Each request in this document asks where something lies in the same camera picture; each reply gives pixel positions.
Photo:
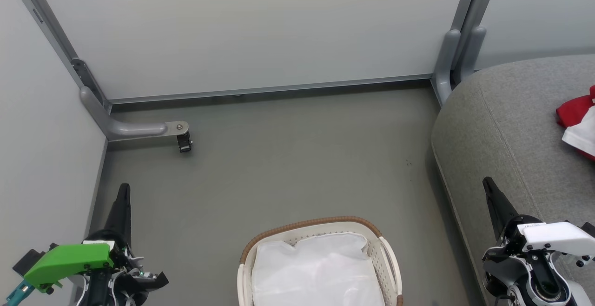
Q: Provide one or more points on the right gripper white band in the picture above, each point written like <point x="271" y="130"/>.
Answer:
<point x="553" y="236"/>

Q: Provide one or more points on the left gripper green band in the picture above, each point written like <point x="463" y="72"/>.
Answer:
<point x="69" y="262"/>

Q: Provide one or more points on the red garment with white band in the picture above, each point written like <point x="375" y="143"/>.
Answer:
<point x="574" y="108"/>

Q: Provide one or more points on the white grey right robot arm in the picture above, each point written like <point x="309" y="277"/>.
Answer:
<point x="544" y="287"/>

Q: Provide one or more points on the white laundry basket brown rim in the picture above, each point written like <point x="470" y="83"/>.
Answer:
<point x="390" y="259"/>

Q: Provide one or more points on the white basket liner cloth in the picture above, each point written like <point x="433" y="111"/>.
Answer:
<point x="316" y="273"/>

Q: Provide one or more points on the grey fabric sofa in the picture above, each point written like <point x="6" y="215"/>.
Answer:
<point x="506" y="134"/>

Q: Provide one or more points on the grey partition foot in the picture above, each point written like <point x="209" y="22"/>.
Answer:
<point x="125" y="129"/>

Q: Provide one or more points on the black caster wheel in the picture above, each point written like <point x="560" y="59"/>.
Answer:
<point x="184" y="143"/>

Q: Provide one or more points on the white garment with red stripes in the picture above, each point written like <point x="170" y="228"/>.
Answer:
<point x="583" y="134"/>

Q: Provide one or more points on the grey partition corner posts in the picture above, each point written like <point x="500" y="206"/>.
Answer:
<point x="458" y="50"/>

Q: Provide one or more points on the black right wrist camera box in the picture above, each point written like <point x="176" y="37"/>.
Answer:
<point x="589" y="229"/>

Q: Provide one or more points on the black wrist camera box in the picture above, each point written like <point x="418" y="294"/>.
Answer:
<point x="589" y="229"/>
<point x="30" y="259"/>

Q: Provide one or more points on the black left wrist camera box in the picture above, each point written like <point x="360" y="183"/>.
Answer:
<point x="30" y="259"/>

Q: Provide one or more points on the grey partition frame post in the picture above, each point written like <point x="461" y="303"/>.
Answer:
<point x="51" y="31"/>

